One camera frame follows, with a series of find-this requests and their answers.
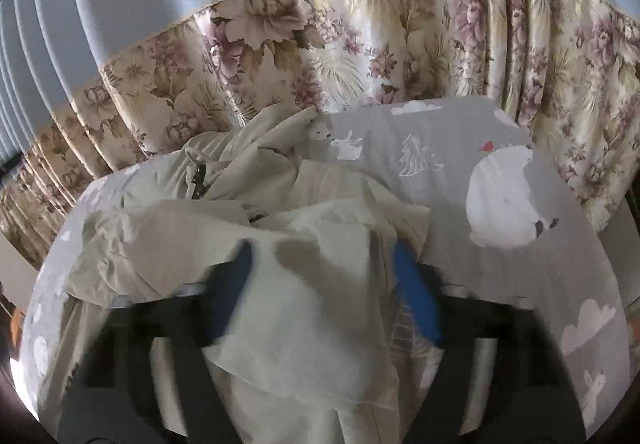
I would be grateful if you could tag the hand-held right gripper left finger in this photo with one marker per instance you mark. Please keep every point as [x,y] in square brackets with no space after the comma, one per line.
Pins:
[229,296]

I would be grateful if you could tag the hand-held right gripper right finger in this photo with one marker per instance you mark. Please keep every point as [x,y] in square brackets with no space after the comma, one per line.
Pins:
[419,299]

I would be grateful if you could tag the beige jacket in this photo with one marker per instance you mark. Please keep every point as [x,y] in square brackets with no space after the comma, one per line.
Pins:
[280,274]

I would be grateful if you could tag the grey printed bedsheet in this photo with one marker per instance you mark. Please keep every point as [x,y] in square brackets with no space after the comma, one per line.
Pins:
[500,204]

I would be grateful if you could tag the blue floral curtain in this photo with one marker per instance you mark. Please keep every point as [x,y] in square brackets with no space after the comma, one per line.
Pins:
[310,34]

